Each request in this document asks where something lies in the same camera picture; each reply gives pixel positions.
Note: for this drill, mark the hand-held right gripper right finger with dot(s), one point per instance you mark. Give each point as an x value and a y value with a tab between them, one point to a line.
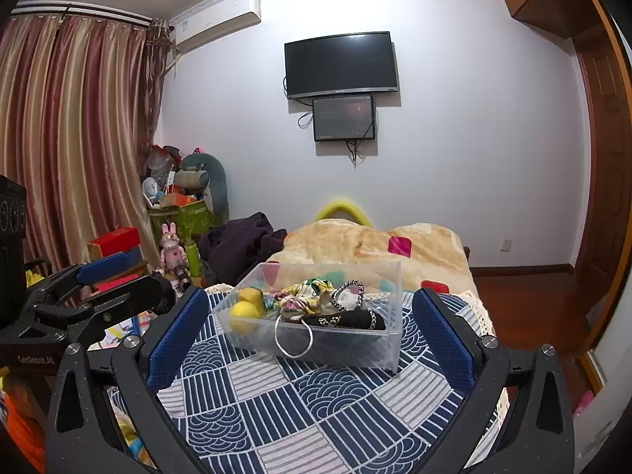
444	340

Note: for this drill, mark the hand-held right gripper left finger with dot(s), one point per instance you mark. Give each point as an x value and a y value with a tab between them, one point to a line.
177	335

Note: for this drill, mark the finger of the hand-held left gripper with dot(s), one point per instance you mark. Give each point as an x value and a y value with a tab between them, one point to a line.
111	262
138	294

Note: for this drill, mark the yellow-green plush ball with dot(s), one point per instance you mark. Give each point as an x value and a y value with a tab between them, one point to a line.
246	316

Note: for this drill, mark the yellow green sponge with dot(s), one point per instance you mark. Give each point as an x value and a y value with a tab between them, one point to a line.
253	295

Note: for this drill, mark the clear plastic storage box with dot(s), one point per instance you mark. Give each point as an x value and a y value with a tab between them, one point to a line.
345	350

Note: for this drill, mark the pink soft item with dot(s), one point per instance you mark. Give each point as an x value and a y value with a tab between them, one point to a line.
585	402

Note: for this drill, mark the red box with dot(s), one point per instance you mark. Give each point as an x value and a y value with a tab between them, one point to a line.
113	241

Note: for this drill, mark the pink bunny figure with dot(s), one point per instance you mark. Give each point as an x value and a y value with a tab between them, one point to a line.
173	249

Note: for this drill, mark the green bottle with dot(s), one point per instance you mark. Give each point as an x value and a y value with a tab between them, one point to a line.
193	259

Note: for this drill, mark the green cardboard box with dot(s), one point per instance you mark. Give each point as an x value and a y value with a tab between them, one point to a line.
182	217

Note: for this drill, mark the pile of bags and clutter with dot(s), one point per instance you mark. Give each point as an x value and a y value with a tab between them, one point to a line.
163	177

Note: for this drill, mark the dark purple clothes pile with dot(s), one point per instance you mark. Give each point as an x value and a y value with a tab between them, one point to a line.
242	242

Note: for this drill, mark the grey plush toy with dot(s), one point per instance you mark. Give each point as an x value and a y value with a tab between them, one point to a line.
202	177

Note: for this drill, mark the striped brown curtain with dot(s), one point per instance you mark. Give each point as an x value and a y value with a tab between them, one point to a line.
74	133

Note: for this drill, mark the blue white patterned bedspread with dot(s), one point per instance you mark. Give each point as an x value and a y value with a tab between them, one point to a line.
296	405

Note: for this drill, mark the beige patchwork blanket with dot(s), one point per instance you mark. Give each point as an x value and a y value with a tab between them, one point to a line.
345	242

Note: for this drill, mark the yellow orange printed sheet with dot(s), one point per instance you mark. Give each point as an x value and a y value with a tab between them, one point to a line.
19	419

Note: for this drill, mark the yellow curved cushion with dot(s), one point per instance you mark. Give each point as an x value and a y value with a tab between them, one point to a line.
340	207

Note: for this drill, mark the brown wooden door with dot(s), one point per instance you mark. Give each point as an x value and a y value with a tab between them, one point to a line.
600	158

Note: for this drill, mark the curtain rod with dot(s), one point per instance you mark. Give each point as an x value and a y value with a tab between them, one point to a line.
84	12

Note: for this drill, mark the small black wall monitor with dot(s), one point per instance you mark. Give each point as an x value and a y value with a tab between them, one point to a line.
344	117

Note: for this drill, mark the white wall air conditioner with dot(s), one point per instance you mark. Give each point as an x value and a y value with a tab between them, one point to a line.
217	22

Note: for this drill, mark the black wall television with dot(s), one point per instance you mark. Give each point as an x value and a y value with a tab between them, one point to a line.
340	64

